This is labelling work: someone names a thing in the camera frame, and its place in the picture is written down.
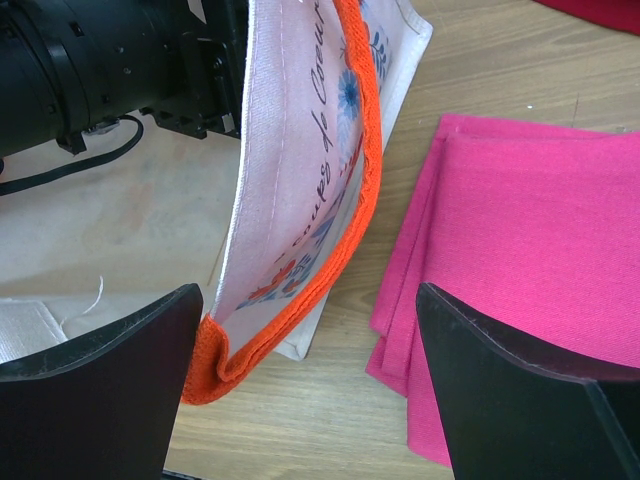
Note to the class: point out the dark red cloth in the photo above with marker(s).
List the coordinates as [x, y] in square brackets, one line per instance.
[619, 15]

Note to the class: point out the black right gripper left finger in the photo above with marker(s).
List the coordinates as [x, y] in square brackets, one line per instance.
[102, 405]

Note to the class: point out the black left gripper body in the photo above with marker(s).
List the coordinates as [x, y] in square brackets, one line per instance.
[207, 58]

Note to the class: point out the magenta folded cloth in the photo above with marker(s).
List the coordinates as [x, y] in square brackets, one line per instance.
[534, 225]

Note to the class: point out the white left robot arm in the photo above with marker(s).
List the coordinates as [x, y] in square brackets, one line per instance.
[70, 68]

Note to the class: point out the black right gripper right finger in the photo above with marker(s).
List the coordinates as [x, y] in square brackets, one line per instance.
[513, 406]

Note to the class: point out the beige canvas tote bag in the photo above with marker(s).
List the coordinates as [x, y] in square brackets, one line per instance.
[263, 224]

